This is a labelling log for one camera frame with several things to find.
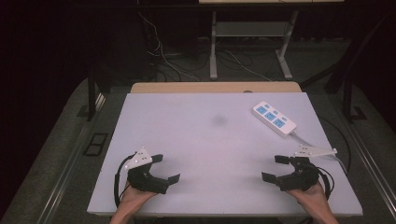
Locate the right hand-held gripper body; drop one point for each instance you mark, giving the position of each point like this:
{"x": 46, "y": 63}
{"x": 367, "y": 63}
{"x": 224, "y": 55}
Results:
{"x": 303, "y": 177}

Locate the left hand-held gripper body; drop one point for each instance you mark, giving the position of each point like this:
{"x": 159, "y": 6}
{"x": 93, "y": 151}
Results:
{"x": 140, "y": 179}

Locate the person's left hand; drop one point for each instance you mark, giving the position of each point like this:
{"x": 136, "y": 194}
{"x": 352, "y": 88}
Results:
{"x": 137, "y": 197}

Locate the person's right hand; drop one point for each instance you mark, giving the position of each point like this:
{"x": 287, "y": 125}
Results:
{"x": 311, "y": 196}

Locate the white power strip blue sockets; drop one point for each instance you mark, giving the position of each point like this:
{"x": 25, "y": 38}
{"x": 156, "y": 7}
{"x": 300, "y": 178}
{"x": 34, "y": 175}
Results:
{"x": 274, "y": 118}

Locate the white table board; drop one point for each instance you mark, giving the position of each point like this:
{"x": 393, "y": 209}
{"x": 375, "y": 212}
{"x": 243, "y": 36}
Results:
{"x": 214, "y": 149}

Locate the wooden desk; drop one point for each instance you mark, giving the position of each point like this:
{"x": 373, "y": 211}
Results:
{"x": 186, "y": 87}

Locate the black stand leg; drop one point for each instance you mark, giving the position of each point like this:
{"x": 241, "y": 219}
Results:
{"x": 348, "y": 99}
{"x": 91, "y": 96}

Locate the grey metal stand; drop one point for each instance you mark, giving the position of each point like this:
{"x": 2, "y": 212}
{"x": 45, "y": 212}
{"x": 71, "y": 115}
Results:
{"x": 249, "y": 29}

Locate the black floor socket frame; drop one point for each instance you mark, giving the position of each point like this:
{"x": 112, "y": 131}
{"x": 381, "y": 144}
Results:
{"x": 95, "y": 144}

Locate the metal floor rail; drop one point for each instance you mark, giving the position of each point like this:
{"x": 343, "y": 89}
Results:
{"x": 367, "y": 155}
{"x": 67, "y": 174}

